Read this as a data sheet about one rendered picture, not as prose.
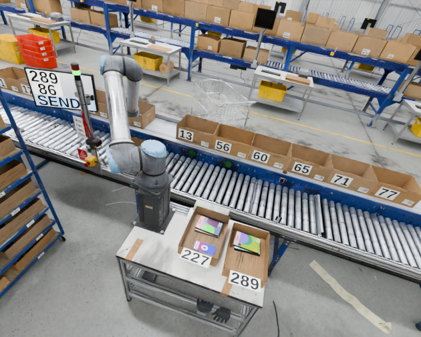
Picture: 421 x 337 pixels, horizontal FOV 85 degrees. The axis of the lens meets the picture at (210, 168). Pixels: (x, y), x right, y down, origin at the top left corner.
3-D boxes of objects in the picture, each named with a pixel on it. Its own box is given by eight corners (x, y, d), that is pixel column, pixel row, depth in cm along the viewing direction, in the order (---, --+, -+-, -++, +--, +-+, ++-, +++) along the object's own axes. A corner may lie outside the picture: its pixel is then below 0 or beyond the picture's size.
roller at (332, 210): (337, 247, 190) (333, 244, 190) (330, 203, 230) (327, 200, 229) (342, 245, 187) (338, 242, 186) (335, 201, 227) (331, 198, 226)
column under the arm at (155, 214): (163, 235, 170) (164, 205, 149) (131, 224, 173) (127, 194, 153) (176, 209, 190) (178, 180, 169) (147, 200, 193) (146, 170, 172)
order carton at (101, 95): (79, 111, 263) (75, 96, 252) (96, 101, 285) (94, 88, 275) (109, 120, 257) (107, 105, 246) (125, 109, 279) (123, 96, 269)
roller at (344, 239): (349, 249, 188) (342, 249, 190) (340, 204, 227) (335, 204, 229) (349, 245, 185) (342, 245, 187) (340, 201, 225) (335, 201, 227)
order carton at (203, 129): (175, 139, 246) (176, 125, 235) (185, 127, 268) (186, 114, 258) (210, 149, 240) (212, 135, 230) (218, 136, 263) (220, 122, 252)
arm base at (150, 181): (156, 192, 146) (157, 180, 140) (132, 180, 151) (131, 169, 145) (173, 176, 160) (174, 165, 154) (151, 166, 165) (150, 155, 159)
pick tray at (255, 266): (220, 275, 153) (223, 267, 147) (230, 229, 183) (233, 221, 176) (262, 289, 150) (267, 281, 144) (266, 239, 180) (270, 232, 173)
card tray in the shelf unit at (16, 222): (-4, 245, 169) (-10, 237, 163) (-35, 230, 174) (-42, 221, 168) (45, 206, 200) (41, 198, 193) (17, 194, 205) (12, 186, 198)
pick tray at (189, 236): (176, 253, 161) (177, 245, 154) (195, 212, 190) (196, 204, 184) (215, 267, 157) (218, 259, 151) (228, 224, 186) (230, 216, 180)
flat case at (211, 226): (218, 237, 173) (218, 236, 172) (194, 228, 177) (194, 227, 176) (223, 223, 183) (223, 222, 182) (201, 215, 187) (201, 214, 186)
